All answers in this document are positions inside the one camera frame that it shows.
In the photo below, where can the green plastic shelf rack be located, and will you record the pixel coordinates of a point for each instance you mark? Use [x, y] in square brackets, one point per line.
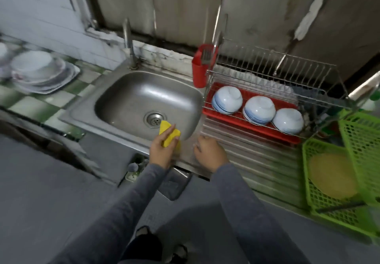
[341, 142]

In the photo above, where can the person's right hand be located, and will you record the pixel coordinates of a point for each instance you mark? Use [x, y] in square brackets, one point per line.
[211, 153]

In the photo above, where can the metal fork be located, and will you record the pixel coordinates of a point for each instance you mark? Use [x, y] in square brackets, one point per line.
[208, 56]
[218, 38]

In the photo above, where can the dark square container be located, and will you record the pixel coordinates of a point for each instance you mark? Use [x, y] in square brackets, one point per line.
[173, 182]

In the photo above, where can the tray of small cups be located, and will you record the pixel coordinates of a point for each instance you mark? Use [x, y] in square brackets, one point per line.
[133, 169]

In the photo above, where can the green dish soap bottle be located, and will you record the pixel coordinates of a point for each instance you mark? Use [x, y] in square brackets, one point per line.
[373, 98]

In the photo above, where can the metal faucet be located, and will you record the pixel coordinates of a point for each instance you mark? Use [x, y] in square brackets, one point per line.
[127, 41]

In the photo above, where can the person's left hand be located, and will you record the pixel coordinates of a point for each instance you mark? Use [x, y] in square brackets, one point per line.
[162, 151]

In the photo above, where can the person's right forearm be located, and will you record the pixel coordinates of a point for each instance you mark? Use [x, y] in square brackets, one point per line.
[255, 219]

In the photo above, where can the red plastic cup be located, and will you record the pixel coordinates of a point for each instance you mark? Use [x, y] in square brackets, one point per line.
[200, 71]

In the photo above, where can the white hanging cloth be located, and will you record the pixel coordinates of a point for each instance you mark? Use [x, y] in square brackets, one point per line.
[314, 6]

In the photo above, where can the person's black shoe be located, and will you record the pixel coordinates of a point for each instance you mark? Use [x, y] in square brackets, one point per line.
[142, 246]
[177, 253]

